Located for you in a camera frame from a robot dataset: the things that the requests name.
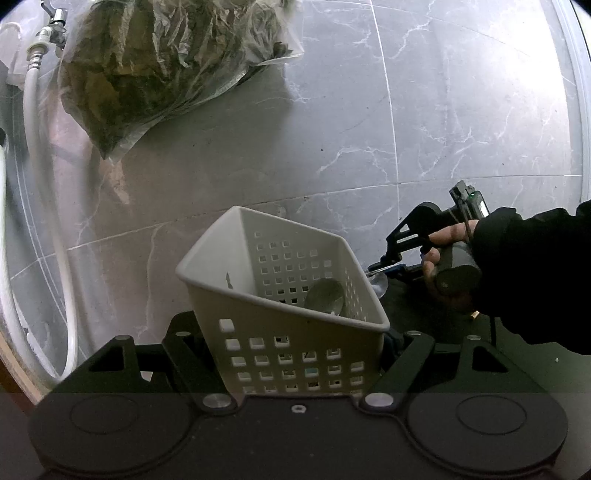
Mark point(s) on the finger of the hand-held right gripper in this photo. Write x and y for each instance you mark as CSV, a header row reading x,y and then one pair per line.
x,y
415,224
398,269

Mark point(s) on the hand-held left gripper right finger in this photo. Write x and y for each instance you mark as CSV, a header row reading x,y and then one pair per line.
x,y
400,364

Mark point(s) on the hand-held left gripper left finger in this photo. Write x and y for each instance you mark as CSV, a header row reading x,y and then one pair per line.
x,y
183,353

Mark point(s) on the large silver spoon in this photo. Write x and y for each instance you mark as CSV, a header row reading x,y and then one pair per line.
x,y
325,297

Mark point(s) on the white perforated plastic basket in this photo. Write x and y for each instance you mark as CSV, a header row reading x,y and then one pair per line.
x,y
286,323

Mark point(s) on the person's right forearm black sleeve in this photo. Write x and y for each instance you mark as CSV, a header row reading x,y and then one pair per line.
x,y
535,277

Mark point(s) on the person's right hand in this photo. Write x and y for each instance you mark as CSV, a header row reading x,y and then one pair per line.
x,y
448,234

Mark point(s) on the white pipe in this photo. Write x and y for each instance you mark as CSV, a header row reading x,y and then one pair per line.
x,y
7,258

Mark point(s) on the clear bag of leafy greens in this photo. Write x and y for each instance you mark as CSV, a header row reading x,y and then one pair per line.
x,y
161,64

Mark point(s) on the metal water valve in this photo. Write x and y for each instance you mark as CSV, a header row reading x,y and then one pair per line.
x,y
55,21

